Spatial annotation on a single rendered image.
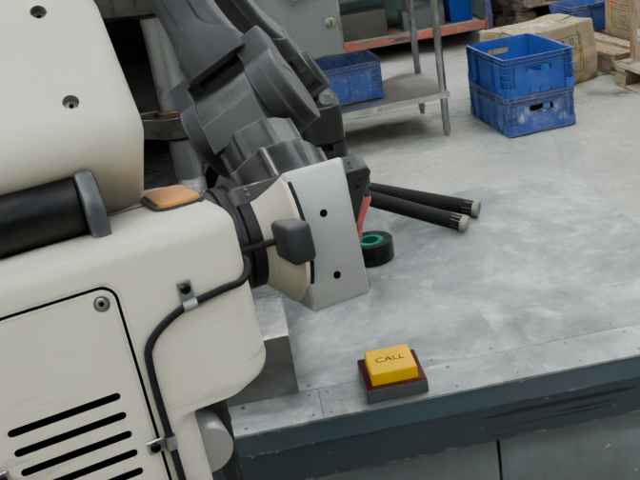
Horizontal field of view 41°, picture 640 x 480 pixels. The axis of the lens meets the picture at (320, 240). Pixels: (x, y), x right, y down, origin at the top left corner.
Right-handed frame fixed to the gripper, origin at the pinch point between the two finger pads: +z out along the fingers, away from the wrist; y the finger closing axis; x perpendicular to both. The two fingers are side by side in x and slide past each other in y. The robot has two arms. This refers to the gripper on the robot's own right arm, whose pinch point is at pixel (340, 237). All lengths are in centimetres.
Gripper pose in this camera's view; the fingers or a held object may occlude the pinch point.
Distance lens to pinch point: 121.6
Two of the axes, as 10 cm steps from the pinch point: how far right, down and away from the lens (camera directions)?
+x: 1.1, 3.5, -9.3
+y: -9.8, 1.9, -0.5
